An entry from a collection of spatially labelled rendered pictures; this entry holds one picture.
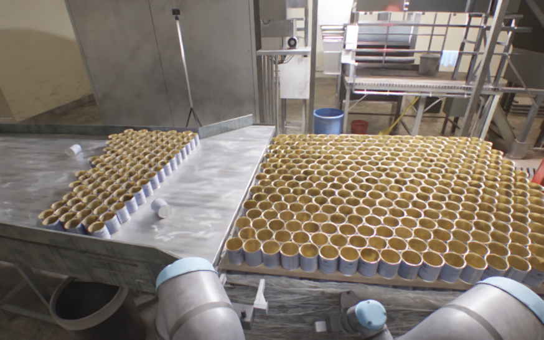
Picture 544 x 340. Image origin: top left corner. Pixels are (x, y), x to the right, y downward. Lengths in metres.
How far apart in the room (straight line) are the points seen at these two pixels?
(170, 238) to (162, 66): 2.98
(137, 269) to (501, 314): 1.23
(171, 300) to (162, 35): 3.56
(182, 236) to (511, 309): 1.09
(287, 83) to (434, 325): 3.47
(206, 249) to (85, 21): 3.82
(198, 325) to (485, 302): 0.43
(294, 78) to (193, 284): 3.38
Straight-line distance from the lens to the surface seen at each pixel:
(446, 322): 0.48
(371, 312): 0.84
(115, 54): 4.31
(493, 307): 0.52
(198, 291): 0.50
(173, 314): 0.51
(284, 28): 3.20
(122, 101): 4.47
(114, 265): 1.42
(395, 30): 5.24
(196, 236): 1.23
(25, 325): 2.89
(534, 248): 1.31
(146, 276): 1.36
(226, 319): 0.48
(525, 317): 0.54
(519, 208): 1.50
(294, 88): 3.74
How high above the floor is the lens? 1.90
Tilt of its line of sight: 30 degrees down
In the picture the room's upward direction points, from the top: 2 degrees counter-clockwise
